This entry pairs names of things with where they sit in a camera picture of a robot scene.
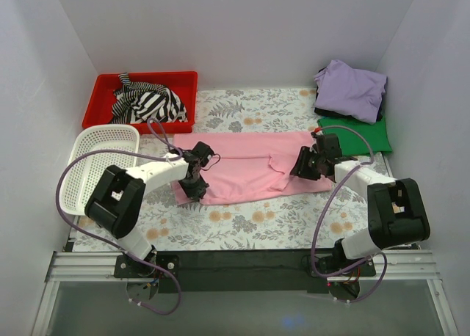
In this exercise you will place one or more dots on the pink t shirt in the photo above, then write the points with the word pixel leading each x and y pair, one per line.
pixel 253 166

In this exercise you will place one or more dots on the red plastic bin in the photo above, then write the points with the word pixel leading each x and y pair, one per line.
pixel 183 83

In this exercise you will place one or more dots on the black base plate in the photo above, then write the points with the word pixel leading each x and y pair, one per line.
pixel 242 270

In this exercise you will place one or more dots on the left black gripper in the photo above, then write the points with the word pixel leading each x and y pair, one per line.
pixel 193 186

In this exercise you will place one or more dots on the floral table mat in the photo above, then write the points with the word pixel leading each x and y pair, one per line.
pixel 294 222

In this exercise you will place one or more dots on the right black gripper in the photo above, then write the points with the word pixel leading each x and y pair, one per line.
pixel 306 163

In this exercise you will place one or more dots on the folded green shirt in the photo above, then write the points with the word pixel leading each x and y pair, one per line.
pixel 352 145

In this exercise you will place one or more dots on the white plastic basket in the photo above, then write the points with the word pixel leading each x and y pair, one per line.
pixel 82 178

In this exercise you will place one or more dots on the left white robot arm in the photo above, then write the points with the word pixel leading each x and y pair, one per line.
pixel 117 198

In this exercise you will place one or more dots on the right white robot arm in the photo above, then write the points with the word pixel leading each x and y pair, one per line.
pixel 395 211

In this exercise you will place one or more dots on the aluminium rail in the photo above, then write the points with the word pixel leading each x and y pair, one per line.
pixel 100 266

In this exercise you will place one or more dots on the black white striped shirt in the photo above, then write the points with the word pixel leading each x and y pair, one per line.
pixel 138 101

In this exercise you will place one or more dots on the folded purple shirt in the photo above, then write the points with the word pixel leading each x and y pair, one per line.
pixel 349 90

